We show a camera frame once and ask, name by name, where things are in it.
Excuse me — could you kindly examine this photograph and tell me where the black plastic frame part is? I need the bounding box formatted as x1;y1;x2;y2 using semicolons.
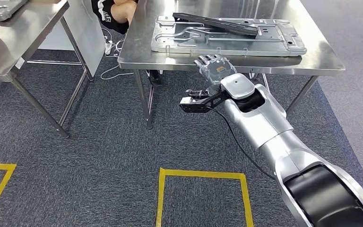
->
173;12;259;36

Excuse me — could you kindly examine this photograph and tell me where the steel workbench table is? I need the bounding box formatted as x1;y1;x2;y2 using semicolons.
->
117;0;346;130

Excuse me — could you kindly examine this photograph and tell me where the yellow floor tape square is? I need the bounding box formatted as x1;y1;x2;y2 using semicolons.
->
155;167;254;227

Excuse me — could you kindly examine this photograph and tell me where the grey panel board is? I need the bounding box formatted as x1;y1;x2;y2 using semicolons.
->
64;0;106;78

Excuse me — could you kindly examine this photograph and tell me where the person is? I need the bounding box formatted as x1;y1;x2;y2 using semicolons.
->
90;0;164;87

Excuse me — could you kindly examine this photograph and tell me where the steel side table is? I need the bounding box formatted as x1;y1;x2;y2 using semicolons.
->
0;0;95;139

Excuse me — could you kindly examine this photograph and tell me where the black camera bracket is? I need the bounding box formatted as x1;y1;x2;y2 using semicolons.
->
179;90;229;114

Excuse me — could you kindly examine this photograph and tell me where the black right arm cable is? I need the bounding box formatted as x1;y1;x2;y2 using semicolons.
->
205;106;276;181

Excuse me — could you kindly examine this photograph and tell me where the white floor cable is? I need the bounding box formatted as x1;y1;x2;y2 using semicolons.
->
100;27;135;80

